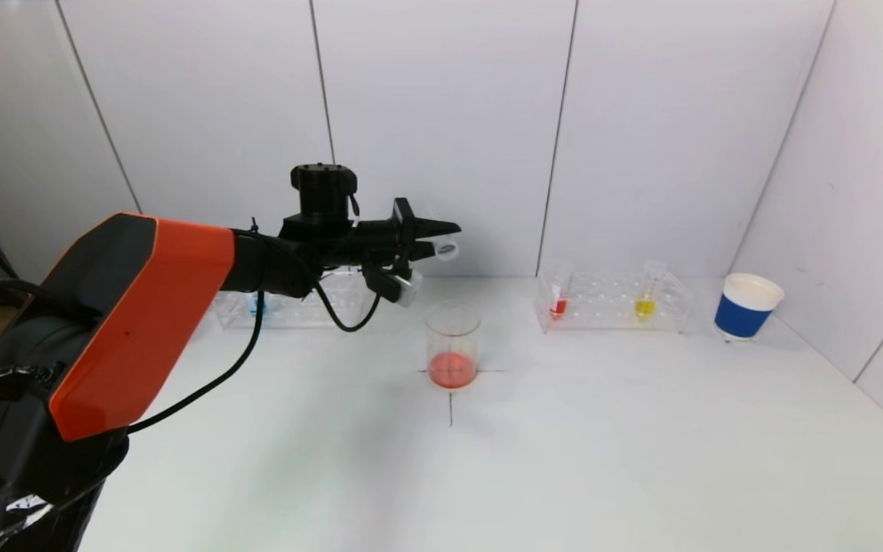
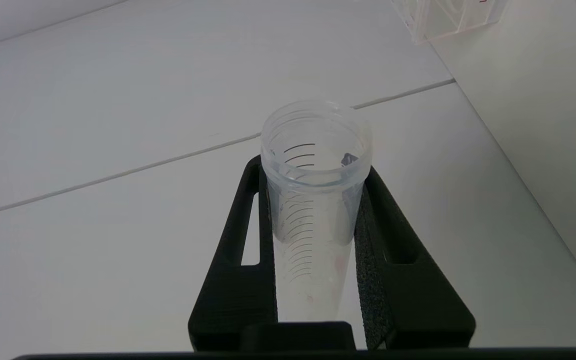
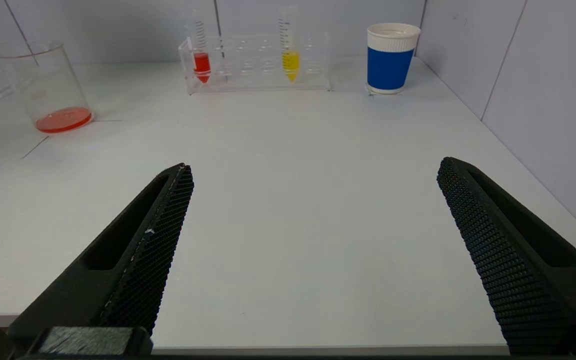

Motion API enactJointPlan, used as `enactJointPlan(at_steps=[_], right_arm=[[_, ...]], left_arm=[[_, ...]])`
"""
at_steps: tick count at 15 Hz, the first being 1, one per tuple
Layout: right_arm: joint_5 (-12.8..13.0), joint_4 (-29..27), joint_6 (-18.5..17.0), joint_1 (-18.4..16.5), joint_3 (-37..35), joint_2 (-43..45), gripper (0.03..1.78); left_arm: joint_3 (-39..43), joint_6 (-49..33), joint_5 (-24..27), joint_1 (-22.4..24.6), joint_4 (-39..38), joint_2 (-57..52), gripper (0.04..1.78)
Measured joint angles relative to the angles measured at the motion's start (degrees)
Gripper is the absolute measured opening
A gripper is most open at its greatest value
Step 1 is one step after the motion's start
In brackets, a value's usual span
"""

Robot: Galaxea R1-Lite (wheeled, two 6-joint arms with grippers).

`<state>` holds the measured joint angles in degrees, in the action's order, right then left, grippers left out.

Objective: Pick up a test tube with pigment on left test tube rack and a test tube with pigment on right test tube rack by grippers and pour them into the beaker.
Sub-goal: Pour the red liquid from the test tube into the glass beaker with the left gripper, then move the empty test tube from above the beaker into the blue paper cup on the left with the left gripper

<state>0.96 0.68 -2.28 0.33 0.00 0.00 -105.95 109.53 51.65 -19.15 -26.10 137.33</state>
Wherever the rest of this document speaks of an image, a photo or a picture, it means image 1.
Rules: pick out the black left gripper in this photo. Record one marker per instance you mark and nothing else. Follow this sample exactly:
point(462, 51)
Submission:
point(403, 225)

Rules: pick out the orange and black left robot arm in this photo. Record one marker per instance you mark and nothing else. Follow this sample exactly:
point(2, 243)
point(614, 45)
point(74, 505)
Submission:
point(150, 307)

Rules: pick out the clear glass beaker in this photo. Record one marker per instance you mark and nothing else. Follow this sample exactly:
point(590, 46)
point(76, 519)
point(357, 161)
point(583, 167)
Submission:
point(453, 372)

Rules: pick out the clear acrylic test tube rack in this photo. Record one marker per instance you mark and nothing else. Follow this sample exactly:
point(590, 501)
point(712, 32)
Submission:
point(296, 310)
point(602, 303)

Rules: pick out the test tube with red liquid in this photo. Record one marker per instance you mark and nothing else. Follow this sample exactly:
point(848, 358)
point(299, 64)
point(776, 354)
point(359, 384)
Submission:
point(558, 308)

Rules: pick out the test tube with blue liquid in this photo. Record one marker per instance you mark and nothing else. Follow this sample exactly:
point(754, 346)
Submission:
point(253, 308)

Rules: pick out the test tube with yellow liquid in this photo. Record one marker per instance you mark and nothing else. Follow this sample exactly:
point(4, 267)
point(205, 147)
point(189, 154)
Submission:
point(645, 308)

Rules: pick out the blue and white paper cup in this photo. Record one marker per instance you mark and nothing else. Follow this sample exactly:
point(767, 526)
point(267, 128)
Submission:
point(740, 318)

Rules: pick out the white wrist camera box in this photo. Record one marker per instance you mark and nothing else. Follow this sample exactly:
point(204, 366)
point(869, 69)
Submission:
point(403, 290)

